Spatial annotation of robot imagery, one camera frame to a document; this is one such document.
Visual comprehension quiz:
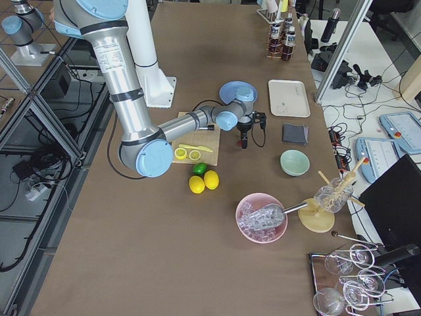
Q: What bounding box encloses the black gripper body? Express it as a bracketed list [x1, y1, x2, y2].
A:
[237, 111, 266, 140]

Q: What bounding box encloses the green lime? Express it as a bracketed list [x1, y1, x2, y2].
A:
[192, 163, 207, 176]

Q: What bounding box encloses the lemon slice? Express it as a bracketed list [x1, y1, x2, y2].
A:
[188, 149, 201, 161]
[174, 147, 187, 160]

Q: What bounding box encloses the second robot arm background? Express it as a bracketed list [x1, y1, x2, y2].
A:
[1, 1, 55, 66]

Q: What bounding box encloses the orange power strip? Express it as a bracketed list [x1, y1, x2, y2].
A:
[328, 128, 352, 171]

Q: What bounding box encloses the blue plate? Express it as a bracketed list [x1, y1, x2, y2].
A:
[219, 81, 257, 104]

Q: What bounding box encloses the black monitor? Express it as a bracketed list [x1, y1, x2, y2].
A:
[359, 154, 420, 248]

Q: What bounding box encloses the clear glass mug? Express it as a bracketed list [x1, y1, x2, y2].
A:
[314, 178, 353, 213]

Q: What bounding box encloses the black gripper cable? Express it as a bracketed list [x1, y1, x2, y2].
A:
[190, 100, 266, 148]

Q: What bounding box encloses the green bowl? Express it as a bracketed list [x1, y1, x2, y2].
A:
[280, 149, 310, 176]

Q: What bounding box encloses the yellow plastic knife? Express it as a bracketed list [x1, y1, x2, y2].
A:
[178, 144, 213, 153]

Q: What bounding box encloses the pink bowl with ice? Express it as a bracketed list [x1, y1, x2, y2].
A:
[235, 193, 288, 244]

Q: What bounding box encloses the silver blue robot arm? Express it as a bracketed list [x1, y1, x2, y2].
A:
[53, 1, 257, 178]

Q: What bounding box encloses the yellow lemon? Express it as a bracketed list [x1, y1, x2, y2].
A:
[189, 175, 205, 194]
[203, 170, 220, 190]

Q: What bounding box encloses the wine glass rack tray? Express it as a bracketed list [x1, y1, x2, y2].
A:
[309, 242, 394, 315]

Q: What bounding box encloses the dark drink bottle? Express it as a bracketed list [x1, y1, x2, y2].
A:
[283, 13, 293, 33]
[268, 20, 282, 55]
[281, 26, 295, 61]

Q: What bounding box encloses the steel ice scoop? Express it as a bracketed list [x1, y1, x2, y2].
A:
[250, 201, 308, 230]

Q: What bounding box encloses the grey folded cloth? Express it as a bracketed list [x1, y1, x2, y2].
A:
[282, 123, 309, 145]

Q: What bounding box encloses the blue teach pendant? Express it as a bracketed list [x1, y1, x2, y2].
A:
[379, 112, 420, 154]
[355, 138, 403, 183]

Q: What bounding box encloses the wooden cup stand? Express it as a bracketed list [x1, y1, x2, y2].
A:
[298, 158, 368, 233]

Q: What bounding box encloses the cream rectangular tray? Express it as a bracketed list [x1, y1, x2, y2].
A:
[268, 80, 310, 118]

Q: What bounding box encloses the copper wire bottle rack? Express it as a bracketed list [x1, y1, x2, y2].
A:
[266, 18, 292, 59]

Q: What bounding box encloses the wooden cutting board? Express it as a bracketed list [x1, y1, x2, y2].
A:
[172, 124, 220, 166]

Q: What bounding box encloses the black thermos bottle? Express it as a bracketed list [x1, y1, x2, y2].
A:
[320, 8, 341, 43]

